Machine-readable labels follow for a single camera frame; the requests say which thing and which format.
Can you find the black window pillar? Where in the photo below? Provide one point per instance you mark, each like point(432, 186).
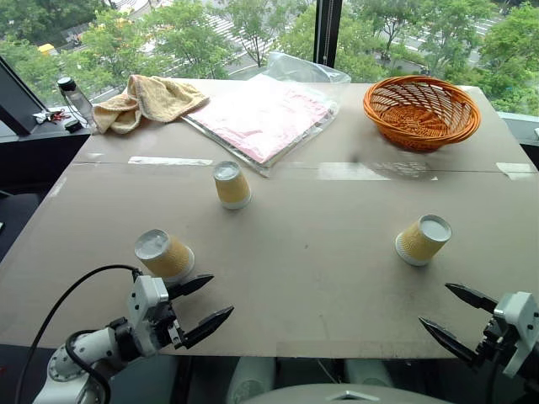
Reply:
point(327, 29)

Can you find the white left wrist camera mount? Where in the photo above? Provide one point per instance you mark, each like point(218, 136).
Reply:
point(145, 303)

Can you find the pink cloth in plastic bag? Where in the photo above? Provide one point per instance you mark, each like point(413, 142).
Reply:
point(303, 71)

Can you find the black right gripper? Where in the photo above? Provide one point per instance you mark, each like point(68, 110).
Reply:
point(494, 345)

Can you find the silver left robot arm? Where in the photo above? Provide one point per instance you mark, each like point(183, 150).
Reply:
point(80, 349)

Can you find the yellow ribbed paper cup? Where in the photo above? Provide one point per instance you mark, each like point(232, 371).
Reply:
point(166, 256)
point(421, 244)
point(231, 187)

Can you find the clear tape strip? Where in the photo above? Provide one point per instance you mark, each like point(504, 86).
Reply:
point(168, 161)
point(516, 170)

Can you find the clear water bottle black cap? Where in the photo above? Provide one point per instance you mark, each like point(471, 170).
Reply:
point(78, 101)

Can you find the orange woven basket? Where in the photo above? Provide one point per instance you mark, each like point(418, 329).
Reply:
point(421, 115)

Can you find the black side cabinet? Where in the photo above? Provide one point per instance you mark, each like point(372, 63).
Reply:
point(38, 155)

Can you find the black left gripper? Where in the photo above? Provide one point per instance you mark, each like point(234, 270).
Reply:
point(170, 326)

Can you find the pale yellow towel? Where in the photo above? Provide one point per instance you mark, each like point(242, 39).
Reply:
point(156, 101)

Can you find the black slanted window frame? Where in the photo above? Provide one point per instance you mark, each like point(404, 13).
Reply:
point(17, 101)

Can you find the small white and red clutter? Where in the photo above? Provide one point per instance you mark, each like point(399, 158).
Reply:
point(48, 115)

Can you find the grey rounded robot torso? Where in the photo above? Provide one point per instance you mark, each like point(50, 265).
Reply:
point(337, 393)

